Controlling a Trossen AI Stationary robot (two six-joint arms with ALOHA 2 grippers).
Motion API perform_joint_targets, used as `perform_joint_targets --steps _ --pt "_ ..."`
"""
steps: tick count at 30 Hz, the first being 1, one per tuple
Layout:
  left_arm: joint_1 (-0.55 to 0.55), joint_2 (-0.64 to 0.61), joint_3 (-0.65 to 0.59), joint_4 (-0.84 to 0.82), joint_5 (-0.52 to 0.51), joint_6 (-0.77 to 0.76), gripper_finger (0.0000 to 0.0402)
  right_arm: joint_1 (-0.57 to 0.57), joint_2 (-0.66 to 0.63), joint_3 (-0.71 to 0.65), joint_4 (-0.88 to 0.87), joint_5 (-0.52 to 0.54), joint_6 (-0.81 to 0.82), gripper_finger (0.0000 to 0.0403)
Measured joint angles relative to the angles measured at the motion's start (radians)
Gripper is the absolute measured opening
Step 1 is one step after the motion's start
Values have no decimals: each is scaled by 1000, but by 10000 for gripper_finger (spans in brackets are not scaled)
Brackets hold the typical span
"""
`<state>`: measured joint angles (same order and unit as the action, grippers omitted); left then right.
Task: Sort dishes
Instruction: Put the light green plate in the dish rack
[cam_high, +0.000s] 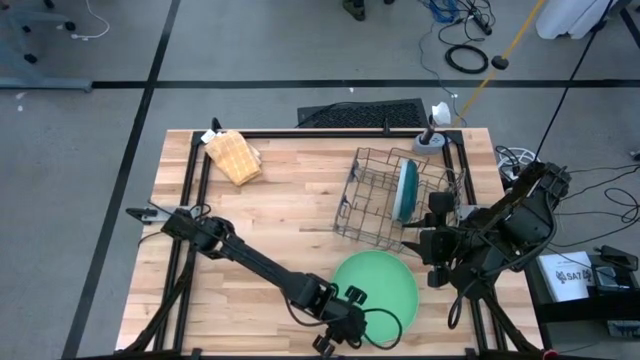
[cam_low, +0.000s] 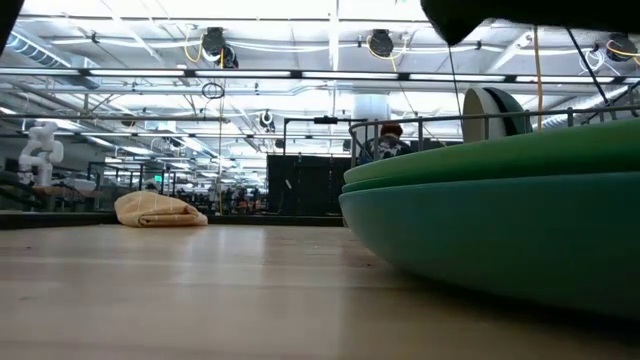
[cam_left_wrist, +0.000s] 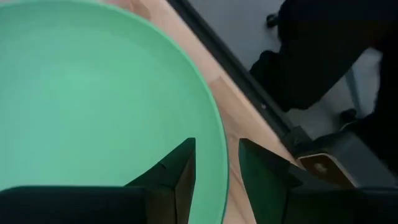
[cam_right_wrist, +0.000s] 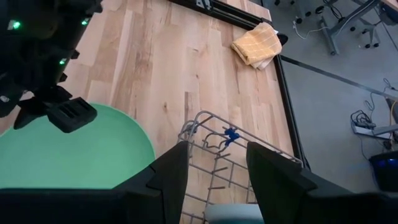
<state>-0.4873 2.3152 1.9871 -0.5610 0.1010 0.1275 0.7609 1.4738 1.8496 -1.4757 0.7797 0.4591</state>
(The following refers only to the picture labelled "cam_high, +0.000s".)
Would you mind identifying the white coiled cable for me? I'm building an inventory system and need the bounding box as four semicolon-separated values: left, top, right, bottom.
496;145;542;180

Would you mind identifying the grey mounting bracket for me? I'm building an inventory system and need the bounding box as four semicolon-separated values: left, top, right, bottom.
455;203;482;221
124;205;202;224

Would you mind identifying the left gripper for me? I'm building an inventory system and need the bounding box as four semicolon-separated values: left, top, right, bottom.
312;284;370;358

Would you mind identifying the black stand foot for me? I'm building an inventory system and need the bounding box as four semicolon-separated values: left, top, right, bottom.
341;0;367;22

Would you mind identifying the green plate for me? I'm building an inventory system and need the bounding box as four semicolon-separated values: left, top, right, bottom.
331;249;421;347

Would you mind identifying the wire dish rack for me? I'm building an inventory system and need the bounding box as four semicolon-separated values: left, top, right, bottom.
333;145;467;257

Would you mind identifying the teal plate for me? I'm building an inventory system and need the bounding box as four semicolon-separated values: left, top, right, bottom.
390;158;421;225

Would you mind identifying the black power strip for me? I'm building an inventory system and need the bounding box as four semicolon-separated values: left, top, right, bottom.
467;7;495;37

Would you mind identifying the black handheld device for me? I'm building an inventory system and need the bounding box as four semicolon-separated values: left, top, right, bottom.
598;244;640;272

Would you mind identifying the labelled box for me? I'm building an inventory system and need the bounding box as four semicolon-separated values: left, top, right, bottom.
606;319;640;340

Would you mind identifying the yellow strap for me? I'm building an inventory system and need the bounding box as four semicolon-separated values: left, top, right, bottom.
452;0;548;124

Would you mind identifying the grey handheld device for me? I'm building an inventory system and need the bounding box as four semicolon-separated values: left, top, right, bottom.
591;266;632;292

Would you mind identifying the grey office chair base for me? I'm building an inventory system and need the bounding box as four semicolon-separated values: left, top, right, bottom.
0;0;77;65

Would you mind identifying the blue cable bundle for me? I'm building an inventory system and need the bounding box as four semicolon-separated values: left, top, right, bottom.
427;0;460;25

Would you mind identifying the white bag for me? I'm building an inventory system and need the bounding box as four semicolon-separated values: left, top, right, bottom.
535;0;620;41

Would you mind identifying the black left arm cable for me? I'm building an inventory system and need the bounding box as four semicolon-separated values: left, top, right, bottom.
282;294;404;351

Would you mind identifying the black side table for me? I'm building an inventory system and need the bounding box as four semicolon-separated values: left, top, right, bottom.
524;248;640;351

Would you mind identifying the white power adapter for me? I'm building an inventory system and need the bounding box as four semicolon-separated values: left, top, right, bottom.
431;101;452;127

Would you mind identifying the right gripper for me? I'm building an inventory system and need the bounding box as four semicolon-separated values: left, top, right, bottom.
401;191;484;290

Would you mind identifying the black table frame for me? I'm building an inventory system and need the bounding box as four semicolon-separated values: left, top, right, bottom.
117;127;549;360

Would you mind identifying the black coiled cable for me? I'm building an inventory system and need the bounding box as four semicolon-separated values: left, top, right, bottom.
444;43;490;76

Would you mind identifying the grey round power socket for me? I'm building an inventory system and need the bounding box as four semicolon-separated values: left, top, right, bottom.
411;132;448;157

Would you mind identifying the grey desk foot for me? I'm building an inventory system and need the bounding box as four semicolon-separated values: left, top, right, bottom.
0;76;94;93

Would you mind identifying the white box with label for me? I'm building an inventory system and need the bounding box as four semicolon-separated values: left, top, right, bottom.
536;250;597;303

